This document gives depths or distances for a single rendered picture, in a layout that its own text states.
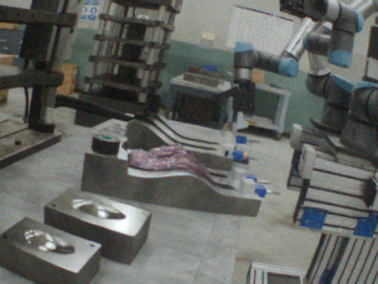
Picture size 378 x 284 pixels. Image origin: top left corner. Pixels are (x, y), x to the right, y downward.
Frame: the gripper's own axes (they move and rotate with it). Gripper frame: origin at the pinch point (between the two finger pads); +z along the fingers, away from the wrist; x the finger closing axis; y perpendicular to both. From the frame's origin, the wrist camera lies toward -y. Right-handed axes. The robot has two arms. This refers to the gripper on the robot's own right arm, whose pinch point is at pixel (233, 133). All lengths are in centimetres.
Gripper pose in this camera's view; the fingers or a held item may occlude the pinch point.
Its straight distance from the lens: 170.6
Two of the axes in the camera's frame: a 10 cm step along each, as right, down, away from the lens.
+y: 9.9, 0.9, -1.4
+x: 1.4, -0.4, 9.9
